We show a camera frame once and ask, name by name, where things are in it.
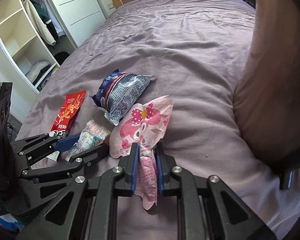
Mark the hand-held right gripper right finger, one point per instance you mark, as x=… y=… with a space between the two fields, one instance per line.
x=161 y=172

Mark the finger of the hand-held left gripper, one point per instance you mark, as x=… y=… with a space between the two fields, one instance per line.
x=65 y=143
x=65 y=166

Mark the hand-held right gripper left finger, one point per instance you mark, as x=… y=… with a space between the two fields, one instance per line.
x=133 y=170

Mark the clear candy packet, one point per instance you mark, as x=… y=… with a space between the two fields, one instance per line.
x=92 y=135

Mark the red white snack pouch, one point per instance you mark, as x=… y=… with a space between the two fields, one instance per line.
x=70 y=107

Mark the pink cartoon snack packet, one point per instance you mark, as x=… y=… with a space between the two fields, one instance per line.
x=137 y=130

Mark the blue white snack bag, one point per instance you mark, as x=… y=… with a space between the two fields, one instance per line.
x=125 y=92

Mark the folded clothes pile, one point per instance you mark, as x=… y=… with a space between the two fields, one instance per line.
x=37 y=71

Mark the blue cloth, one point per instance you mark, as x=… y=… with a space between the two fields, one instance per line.
x=5 y=223

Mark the black bag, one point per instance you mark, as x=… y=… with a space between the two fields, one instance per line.
x=61 y=57

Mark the white open wardrobe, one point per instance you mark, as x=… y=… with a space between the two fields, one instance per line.
x=12 y=30

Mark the white hanging jacket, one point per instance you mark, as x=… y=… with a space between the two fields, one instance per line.
x=40 y=22

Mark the dark hanging jacket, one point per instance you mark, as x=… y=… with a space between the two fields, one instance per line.
x=48 y=17

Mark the white drawer cabinet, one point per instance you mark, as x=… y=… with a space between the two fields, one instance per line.
x=75 y=2

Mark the black rose electric kettle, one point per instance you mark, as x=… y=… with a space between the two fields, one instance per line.
x=277 y=80

